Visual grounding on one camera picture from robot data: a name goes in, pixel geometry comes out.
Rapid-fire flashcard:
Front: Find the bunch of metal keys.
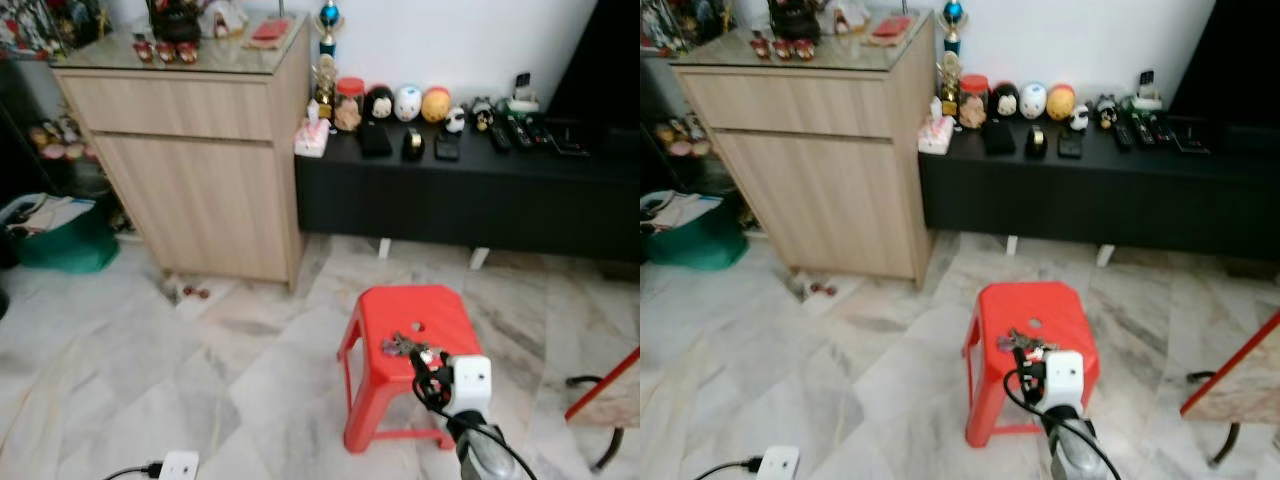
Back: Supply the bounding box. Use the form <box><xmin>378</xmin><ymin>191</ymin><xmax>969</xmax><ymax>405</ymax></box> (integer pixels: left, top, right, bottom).
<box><xmin>996</xmin><ymin>327</ymin><xmax>1059</xmax><ymax>360</ymax></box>
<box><xmin>381</xmin><ymin>332</ymin><xmax>447</xmax><ymax>367</ymax></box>

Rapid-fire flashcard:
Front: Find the red plastic stool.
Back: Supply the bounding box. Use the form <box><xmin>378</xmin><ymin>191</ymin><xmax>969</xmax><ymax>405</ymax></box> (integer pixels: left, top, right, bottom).
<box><xmin>337</xmin><ymin>285</ymin><xmax>488</xmax><ymax>456</ymax></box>
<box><xmin>962</xmin><ymin>281</ymin><xmax>1101</xmax><ymax>449</ymax></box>

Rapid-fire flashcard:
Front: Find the black low console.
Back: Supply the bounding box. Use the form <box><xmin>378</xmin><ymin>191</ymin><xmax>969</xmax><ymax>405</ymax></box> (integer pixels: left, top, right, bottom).
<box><xmin>918</xmin><ymin>110</ymin><xmax>1280</xmax><ymax>267</ymax></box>
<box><xmin>294</xmin><ymin>112</ymin><xmax>641</xmax><ymax>269</ymax></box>

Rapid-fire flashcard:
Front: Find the orange marble folding table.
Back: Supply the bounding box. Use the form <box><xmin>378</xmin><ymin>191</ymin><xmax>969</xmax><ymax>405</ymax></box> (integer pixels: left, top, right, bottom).
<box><xmin>565</xmin><ymin>347</ymin><xmax>641</xmax><ymax>429</ymax></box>
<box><xmin>1180</xmin><ymin>310</ymin><xmax>1280</xmax><ymax>426</ymax></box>

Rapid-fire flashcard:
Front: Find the black metal table leg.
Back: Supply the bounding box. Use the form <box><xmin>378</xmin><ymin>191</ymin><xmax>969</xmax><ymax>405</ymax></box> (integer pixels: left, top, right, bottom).
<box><xmin>567</xmin><ymin>374</ymin><xmax>627</xmax><ymax>472</ymax></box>
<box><xmin>1187</xmin><ymin>370</ymin><xmax>1247</xmax><ymax>468</ymax></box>

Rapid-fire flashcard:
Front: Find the pink tissue box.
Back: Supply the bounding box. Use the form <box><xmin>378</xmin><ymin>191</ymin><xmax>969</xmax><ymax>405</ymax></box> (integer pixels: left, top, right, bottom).
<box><xmin>294</xmin><ymin>100</ymin><xmax>331</xmax><ymax>159</ymax></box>
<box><xmin>917</xmin><ymin>98</ymin><xmax>956</xmax><ymax>156</ymax></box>

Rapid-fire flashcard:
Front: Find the yellow round plush toy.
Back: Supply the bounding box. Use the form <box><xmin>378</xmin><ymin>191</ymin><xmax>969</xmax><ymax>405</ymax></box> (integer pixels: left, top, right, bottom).
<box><xmin>1046</xmin><ymin>84</ymin><xmax>1078</xmax><ymax>123</ymax></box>
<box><xmin>421</xmin><ymin>86</ymin><xmax>453</xmax><ymax>125</ymax></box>

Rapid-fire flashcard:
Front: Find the flat black box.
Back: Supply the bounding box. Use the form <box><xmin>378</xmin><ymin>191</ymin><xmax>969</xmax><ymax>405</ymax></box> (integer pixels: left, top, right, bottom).
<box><xmin>545</xmin><ymin>120</ymin><xmax>592</xmax><ymax>159</ymax></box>
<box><xmin>1170</xmin><ymin>118</ymin><xmax>1214</xmax><ymax>155</ymax></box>

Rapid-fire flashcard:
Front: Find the red lidded glass jar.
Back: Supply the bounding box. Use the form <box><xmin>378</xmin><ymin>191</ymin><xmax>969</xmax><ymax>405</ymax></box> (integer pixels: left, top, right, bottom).
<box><xmin>334</xmin><ymin>77</ymin><xmax>367</xmax><ymax>134</ymax></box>
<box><xmin>958</xmin><ymin>74</ymin><xmax>991</xmax><ymax>130</ymax></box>

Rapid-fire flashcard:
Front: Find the white phone stand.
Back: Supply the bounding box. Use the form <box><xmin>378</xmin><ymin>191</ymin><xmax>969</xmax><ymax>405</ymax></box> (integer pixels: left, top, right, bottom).
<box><xmin>507</xmin><ymin>72</ymin><xmax>541</xmax><ymax>114</ymax></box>
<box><xmin>1131</xmin><ymin>70</ymin><xmax>1164</xmax><ymax>111</ymax></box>

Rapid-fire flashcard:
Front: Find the light wooden cabinet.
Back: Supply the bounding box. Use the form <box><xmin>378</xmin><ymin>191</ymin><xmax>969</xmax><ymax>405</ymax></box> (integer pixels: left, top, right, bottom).
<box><xmin>52</xmin><ymin>18</ymin><xmax>313</xmax><ymax>291</ymax></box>
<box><xmin>670</xmin><ymin>20</ymin><xmax>939</xmax><ymax>289</ymax></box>

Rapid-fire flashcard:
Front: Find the small gold trophy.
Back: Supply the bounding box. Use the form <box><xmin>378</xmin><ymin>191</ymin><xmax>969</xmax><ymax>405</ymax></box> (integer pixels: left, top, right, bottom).
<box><xmin>311</xmin><ymin>55</ymin><xmax>339</xmax><ymax>120</ymax></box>
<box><xmin>937</xmin><ymin>52</ymin><xmax>963</xmax><ymax>117</ymax></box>

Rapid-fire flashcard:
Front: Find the green storage basket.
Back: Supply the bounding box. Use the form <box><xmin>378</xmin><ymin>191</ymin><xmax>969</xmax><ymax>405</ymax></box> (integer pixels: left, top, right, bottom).
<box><xmin>3</xmin><ymin>193</ymin><xmax>122</xmax><ymax>275</ymax></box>
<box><xmin>640</xmin><ymin>188</ymin><xmax>752</xmax><ymax>271</ymax></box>

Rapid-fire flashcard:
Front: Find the black television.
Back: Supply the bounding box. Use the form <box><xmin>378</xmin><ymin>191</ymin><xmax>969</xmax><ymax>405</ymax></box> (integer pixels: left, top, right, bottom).
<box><xmin>1168</xmin><ymin>0</ymin><xmax>1280</xmax><ymax>127</ymax></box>
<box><xmin>545</xmin><ymin>0</ymin><xmax>641</xmax><ymax>127</ymax></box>

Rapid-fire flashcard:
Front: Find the white figurine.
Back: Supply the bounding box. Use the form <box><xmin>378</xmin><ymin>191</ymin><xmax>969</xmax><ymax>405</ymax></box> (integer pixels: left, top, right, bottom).
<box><xmin>200</xmin><ymin>0</ymin><xmax>250</xmax><ymax>40</ymax></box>
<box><xmin>822</xmin><ymin>0</ymin><xmax>872</xmax><ymax>37</ymax></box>

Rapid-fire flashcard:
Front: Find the dark teapot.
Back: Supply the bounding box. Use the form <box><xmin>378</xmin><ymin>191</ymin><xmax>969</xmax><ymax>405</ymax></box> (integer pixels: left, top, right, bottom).
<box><xmin>767</xmin><ymin>0</ymin><xmax>824</xmax><ymax>43</ymax></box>
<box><xmin>147</xmin><ymin>0</ymin><xmax>204</xmax><ymax>46</ymax></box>

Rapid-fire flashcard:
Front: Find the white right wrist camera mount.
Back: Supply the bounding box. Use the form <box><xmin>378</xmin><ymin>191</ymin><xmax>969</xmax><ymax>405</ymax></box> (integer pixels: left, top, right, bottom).
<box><xmin>1040</xmin><ymin>350</ymin><xmax>1087</xmax><ymax>410</ymax></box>
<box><xmin>443</xmin><ymin>355</ymin><xmax>493</xmax><ymax>416</ymax></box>

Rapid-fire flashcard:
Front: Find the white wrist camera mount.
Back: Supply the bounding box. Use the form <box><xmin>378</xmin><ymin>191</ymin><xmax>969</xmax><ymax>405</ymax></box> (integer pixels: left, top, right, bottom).
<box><xmin>1040</xmin><ymin>350</ymin><xmax>1087</xmax><ymax>410</ymax></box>
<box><xmin>158</xmin><ymin>451</ymin><xmax>201</xmax><ymax>480</ymax></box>
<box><xmin>443</xmin><ymin>355</ymin><xmax>493</xmax><ymax>416</ymax></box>
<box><xmin>757</xmin><ymin>446</ymin><xmax>801</xmax><ymax>480</ymax></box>

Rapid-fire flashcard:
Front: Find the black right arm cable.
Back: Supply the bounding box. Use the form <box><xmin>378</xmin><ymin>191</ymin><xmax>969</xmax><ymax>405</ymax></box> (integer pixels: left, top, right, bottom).
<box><xmin>411</xmin><ymin>368</ymin><xmax>541</xmax><ymax>480</ymax></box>
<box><xmin>1003</xmin><ymin>368</ymin><xmax>1123</xmax><ymax>480</ymax></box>

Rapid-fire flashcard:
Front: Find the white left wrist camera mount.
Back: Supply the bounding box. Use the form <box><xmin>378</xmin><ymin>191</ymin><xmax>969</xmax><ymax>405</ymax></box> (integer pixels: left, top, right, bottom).
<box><xmin>158</xmin><ymin>451</ymin><xmax>201</xmax><ymax>480</ymax></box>
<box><xmin>757</xmin><ymin>446</ymin><xmax>801</xmax><ymax>480</ymax></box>

